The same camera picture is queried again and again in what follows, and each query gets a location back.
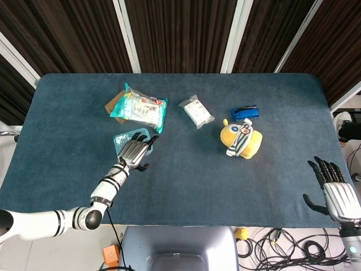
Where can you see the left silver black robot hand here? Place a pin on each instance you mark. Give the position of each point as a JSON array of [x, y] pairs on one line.
[[134, 152]]

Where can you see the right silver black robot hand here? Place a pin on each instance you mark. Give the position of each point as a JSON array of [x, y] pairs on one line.
[[342, 197]]

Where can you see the teal plastic container lid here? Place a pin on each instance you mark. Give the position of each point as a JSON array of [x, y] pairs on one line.
[[119, 141]]

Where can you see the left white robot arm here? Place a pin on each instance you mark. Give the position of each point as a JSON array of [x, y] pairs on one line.
[[28, 223]]

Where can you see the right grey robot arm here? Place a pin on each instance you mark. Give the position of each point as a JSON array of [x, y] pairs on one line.
[[351, 242]]

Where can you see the brown cardboard piece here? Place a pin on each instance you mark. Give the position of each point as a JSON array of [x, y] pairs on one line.
[[111, 105]]

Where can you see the orange wooden block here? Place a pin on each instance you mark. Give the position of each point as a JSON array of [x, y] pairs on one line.
[[110, 254]]

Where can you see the teal white snack bag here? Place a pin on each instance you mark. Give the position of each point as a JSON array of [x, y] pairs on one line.
[[141, 110]]

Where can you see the blue table cloth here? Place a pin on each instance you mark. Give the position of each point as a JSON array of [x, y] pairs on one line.
[[197, 183]]

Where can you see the white packet in clear bag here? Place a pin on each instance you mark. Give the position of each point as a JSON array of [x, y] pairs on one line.
[[197, 113]]

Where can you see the grey robot torso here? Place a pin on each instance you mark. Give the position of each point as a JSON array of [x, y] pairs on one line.
[[180, 242]]

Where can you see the yellow plush toy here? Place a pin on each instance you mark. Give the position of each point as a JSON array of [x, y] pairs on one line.
[[253, 144]]

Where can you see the yellow ball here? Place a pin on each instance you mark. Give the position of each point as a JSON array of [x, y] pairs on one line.
[[242, 233]]

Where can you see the blue foil packet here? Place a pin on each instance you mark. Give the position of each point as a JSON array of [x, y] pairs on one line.
[[248, 113]]

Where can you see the metal chair part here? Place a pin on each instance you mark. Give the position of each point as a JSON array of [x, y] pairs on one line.
[[8, 134]]

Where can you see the white partition frame post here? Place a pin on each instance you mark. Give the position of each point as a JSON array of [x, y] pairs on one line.
[[128, 34], [232, 34], [17, 56], [347, 98], [299, 34]]

